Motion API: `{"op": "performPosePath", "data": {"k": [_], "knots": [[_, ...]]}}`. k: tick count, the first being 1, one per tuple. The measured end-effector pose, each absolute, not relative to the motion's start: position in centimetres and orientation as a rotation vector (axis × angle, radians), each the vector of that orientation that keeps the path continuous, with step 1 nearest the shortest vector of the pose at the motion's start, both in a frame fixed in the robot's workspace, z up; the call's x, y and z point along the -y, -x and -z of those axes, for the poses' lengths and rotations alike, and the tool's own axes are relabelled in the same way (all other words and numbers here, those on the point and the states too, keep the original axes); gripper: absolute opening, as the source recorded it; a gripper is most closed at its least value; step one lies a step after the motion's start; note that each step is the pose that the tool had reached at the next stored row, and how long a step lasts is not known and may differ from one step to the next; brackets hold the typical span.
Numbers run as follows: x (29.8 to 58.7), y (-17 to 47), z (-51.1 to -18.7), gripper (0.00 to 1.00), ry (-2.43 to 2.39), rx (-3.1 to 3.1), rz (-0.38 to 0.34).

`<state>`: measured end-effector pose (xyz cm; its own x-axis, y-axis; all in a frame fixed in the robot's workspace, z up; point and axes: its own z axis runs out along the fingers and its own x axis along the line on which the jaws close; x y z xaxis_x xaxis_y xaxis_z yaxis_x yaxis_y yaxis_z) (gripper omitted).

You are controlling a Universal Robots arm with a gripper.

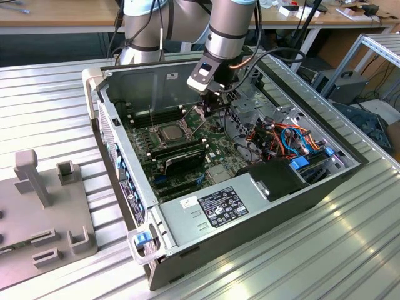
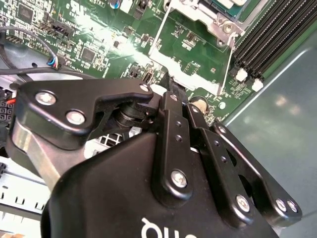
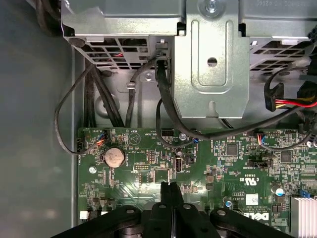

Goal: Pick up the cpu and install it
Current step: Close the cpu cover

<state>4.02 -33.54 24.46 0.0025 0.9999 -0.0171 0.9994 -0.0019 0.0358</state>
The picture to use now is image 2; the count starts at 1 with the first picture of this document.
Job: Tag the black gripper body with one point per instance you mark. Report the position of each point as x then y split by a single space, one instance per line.
111 198

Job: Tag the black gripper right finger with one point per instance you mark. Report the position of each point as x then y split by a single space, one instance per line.
223 161

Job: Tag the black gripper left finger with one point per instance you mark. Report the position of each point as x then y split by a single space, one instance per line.
74 99

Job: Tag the silver CPU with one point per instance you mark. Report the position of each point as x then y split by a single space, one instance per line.
232 2

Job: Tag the metal socket cover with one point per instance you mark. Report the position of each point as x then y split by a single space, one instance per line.
205 80

